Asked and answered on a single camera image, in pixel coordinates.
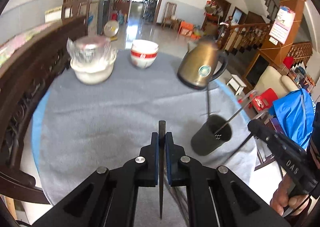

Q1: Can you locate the wooden stair railing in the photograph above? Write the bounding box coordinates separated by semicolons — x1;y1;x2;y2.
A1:
217;23;273;53

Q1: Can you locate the grey tablecloth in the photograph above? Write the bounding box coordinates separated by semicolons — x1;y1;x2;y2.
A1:
31;49;258;207

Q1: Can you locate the small white stool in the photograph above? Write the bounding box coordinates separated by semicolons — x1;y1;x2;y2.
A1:
227;74;247;95

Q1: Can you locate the blue bag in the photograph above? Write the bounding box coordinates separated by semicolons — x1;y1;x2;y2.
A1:
269;88;315;150

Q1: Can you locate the gold electric kettle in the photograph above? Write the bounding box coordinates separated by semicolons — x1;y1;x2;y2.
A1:
177;37;228;90

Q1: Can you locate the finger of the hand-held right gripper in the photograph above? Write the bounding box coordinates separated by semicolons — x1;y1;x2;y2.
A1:
247;119;285;152

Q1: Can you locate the white pot with wrapped lid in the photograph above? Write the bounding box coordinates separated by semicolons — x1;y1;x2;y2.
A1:
66;35;118;85

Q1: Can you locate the red plastic stool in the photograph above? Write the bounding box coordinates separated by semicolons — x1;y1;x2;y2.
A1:
251;88;279;112

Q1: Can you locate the dark carved wooden bench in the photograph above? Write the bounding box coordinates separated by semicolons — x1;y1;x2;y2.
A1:
0;14;88;205

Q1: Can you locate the beige armchair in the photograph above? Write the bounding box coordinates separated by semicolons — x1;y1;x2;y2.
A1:
255;65;299;97

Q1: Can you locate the dark grey utensil holder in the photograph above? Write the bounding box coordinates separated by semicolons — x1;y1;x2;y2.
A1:
191;114;233;157

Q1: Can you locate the round white disc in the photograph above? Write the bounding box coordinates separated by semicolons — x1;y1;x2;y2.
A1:
103;20;120;38

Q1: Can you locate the dark chopstick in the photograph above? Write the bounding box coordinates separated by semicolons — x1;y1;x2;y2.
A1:
206;84;211;117
226;133;253;162
215;90;258;135
158;120;166;219

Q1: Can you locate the cardboard box with blue print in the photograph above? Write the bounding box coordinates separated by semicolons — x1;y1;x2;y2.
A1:
86;0;99;36

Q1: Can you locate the wall calendar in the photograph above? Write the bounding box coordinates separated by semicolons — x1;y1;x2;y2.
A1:
269;5;295;45

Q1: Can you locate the person's right hand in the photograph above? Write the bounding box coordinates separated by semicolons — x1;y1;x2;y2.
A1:
270;179;313;217

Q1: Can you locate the blue table cover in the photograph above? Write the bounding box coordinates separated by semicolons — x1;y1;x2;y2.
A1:
31;79;250;175

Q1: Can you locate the wooden chair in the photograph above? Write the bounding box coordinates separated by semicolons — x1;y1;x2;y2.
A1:
161;2;178;30

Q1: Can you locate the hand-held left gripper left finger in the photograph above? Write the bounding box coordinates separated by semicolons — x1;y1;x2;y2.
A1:
32;132;160;227

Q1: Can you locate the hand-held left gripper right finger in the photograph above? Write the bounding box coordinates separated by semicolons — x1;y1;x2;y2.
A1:
164;132;292;227

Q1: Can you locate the orange box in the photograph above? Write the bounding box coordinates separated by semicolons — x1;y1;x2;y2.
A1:
179;20;195;36

